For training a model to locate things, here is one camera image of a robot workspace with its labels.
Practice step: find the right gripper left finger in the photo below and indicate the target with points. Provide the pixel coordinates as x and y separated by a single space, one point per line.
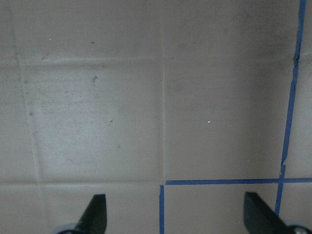
93 219

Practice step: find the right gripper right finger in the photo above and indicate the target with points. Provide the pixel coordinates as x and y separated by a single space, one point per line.
259 218

